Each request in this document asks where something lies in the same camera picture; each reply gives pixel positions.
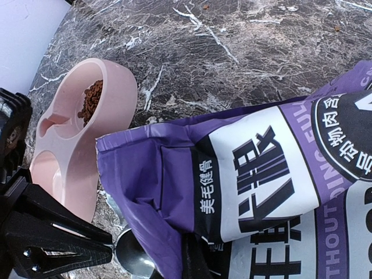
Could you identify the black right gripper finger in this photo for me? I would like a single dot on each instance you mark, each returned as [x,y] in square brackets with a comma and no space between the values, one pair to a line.
[194,264]

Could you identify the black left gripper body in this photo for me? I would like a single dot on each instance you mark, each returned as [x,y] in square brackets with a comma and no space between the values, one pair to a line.
[16,250]

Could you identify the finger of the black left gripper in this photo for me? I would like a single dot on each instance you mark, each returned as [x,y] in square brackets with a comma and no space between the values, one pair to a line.
[43,262]
[36,202]

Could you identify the silver metal scoop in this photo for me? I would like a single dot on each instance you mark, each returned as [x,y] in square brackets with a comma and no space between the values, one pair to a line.
[127,250]

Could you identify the purple white pet food bag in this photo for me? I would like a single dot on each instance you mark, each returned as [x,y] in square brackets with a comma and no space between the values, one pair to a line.
[280,190]

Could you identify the pink double pet bowl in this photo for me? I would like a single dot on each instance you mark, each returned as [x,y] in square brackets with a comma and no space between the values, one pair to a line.
[64,162]

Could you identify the brown kibble pile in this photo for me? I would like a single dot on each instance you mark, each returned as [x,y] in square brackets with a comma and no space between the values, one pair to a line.
[92,96]

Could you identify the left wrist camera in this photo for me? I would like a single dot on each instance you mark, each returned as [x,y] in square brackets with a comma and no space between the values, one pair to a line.
[16,113]

